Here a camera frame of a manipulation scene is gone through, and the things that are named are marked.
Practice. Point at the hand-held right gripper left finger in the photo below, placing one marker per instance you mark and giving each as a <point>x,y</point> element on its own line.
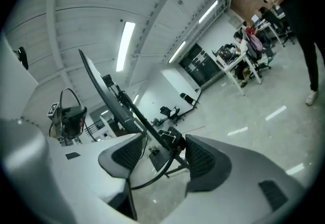
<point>89,167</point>

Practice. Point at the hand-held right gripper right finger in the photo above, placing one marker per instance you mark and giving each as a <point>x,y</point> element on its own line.
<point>241,179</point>

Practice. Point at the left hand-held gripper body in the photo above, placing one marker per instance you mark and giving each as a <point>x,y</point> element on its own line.
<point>71,121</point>

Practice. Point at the person's left forearm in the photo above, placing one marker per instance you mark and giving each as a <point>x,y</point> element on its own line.
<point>53,130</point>

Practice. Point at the large black television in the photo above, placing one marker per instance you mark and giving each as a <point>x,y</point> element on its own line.
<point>106,91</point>

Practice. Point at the black wheeled television stand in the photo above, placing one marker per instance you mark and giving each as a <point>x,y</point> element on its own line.
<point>158,159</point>

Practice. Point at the ceiling light tube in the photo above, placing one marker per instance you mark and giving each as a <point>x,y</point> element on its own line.
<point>208,11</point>
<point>125,45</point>
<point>177,51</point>

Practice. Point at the black office chair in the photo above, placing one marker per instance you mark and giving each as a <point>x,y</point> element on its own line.
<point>170,115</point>
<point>259,58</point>

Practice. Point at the white office desk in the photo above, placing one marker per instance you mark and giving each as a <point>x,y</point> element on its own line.
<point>233,65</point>

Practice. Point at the black double door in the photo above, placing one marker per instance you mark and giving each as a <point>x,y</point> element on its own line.
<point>200,65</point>

